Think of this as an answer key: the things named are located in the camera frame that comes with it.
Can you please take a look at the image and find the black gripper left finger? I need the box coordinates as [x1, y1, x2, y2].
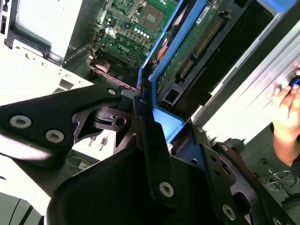
[0, 79, 181, 209]

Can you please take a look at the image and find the hard disk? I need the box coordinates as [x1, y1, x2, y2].
[137, 0, 300, 143]

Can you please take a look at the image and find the person bare hand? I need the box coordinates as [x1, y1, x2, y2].
[267, 62, 300, 136]

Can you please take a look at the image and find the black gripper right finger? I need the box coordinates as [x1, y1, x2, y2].
[185, 125, 297, 225]

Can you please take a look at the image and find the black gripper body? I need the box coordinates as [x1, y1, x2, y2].
[45, 145, 218, 225]

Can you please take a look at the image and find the round black tool blue ring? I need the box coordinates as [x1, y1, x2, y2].
[281, 74, 300, 90]

